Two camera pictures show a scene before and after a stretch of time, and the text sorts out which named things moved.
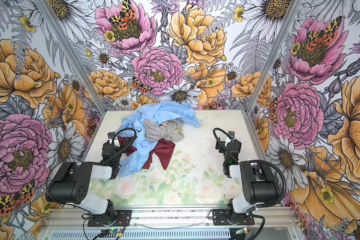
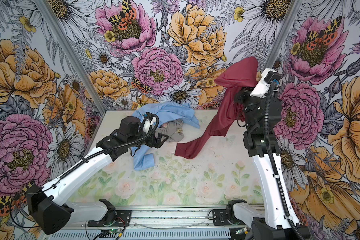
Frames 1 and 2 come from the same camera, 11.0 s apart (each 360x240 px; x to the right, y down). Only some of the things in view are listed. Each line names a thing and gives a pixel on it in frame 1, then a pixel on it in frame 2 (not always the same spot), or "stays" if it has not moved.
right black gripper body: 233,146 to 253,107
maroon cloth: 163,151 to 236,75
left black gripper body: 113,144 to 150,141
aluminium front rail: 72,224 stays
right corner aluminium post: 294,6 stays
